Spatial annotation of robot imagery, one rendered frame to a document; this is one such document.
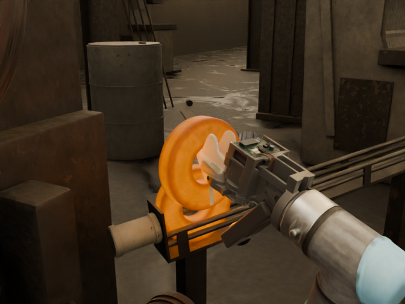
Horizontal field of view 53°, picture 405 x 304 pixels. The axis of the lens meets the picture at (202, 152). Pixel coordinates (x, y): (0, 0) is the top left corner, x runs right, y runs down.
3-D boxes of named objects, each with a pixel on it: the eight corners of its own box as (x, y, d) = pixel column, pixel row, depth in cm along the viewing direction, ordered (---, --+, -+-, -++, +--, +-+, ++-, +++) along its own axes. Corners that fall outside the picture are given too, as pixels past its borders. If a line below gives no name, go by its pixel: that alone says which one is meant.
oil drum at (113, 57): (79, 154, 336) (68, 42, 309) (123, 137, 387) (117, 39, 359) (138, 166, 311) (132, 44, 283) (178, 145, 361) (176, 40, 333)
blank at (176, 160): (152, 128, 63) (164, 132, 60) (226, 106, 72) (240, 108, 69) (164, 218, 68) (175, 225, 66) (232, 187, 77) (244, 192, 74)
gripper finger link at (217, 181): (218, 155, 65) (255, 184, 60) (216, 165, 66) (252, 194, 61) (194, 161, 62) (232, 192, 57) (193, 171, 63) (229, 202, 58)
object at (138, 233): (109, 248, 79) (104, 221, 77) (153, 233, 83) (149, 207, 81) (119, 264, 74) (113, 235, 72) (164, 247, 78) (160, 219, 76)
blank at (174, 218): (184, 249, 86) (191, 257, 83) (138, 204, 78) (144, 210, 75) (235, 196, 89) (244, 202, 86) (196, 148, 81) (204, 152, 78)
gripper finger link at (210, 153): (204, 119, 66) (241, 146, 60) (197, 151, 69) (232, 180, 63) (188, 122, 64) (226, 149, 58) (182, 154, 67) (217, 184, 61)
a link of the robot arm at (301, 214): (329, 243, 56) (291, 264, 51) (304, 223, 59) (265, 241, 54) (349, 199, 52) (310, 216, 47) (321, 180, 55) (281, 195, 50)
